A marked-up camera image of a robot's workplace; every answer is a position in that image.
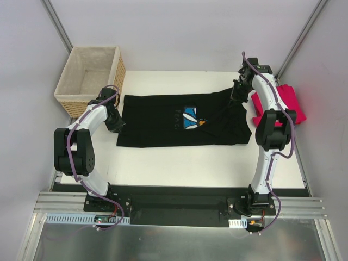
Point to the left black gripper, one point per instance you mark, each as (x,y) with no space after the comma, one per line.
(115,124)

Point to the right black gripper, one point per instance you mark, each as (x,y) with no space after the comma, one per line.
(237,93)

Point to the black t shirt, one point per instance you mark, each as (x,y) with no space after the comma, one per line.
(183,120)

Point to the wicker basket with liner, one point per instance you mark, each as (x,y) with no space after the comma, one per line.
(87,71)

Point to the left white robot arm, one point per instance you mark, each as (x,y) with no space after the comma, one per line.
(73,149)

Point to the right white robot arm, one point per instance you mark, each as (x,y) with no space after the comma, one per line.
(274,131)

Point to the folded red t shirt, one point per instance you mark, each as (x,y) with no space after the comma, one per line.
(288,96)

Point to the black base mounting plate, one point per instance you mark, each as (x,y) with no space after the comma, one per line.
(180,206)

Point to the front aluminium rail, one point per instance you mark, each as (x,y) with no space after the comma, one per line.
(74,202)

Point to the left slotted cable duct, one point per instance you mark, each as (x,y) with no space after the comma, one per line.
(86,219)

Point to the slotted cable duct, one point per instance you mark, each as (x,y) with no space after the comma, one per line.
(86,219)
(237,223)

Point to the right aluminium frame post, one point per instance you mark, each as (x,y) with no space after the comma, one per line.
(308,25)

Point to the aluminium frame post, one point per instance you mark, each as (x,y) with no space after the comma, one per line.
(308,25)
(58,25)

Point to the right slotted cable duct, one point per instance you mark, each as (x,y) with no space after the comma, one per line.
(237,223)

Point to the left aluminium frame post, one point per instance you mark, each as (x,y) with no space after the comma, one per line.
(58,25)

